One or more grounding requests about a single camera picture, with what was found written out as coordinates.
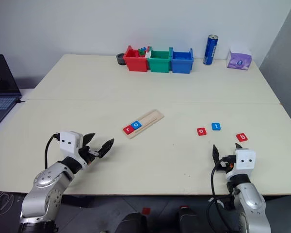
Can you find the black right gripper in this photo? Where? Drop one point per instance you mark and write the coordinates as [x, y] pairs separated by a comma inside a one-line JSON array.
[[225, 163]]

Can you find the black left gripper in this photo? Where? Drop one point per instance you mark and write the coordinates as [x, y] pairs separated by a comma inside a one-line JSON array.
[[88, 155]]

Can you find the red letter b tile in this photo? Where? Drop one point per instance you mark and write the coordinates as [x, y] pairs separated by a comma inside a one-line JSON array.
[[242, 137]]

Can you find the blue letter t tile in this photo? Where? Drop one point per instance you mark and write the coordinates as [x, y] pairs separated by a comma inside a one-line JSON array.
[[216, 126]]

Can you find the red letter o tile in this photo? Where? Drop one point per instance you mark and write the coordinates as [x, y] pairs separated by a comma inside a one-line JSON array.
[[201, 131]]

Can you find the wooden letter tray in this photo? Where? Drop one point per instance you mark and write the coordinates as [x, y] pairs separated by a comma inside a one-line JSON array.
[[150, 119]]

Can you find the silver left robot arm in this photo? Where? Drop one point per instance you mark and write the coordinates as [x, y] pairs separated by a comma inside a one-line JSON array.
[[47, 191]]

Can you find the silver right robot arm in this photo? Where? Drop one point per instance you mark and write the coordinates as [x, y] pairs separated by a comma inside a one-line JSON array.
[[251, 204]]

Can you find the red letter r tile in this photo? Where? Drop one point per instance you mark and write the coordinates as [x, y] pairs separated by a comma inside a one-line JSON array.
[[128, 129]]

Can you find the blue letter o tile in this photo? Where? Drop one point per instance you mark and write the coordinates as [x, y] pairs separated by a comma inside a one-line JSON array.
[[136, 125]]

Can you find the dark rounded shape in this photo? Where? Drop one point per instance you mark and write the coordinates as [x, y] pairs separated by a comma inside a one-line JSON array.
[[191, 221], [132, 223]]

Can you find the small red square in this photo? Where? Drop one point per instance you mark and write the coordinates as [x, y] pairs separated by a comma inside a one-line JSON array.
[[146, 210]]

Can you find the dark grey round bowl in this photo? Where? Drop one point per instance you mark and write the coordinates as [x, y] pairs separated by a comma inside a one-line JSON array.
[[120, 60]]

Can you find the red plastic bin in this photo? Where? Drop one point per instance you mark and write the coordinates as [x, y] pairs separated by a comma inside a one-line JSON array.
[[135, 64]]

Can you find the purple tissue pack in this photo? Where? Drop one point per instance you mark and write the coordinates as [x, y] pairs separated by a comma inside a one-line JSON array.
[[238, 60]]

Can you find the blue plastic bin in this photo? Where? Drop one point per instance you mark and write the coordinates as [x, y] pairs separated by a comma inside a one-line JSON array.
[[182, 65]]

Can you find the green plastic bin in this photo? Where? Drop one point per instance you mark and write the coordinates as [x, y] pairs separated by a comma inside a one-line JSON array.
[[158, 65]]

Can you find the green toy brick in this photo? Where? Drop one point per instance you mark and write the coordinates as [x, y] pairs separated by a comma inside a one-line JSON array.
[[141, 53]]

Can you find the blue drink can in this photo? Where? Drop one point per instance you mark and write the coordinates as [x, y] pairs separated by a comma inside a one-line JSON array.
[[209, 51]]

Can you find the white plastic piece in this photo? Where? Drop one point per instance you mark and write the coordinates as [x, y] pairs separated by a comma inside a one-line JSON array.
[[148, 54]]

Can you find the dark laptop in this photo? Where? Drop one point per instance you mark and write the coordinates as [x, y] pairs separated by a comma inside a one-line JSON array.
[[1, 85]]

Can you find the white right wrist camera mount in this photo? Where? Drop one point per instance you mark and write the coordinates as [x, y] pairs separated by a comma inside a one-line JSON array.
[[245, 162]]

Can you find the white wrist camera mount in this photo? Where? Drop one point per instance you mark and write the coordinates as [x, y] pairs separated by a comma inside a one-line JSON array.
[[245, 162], [68, 143]]

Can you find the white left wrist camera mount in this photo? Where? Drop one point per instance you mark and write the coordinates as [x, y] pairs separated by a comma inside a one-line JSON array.
[[68, 143]]

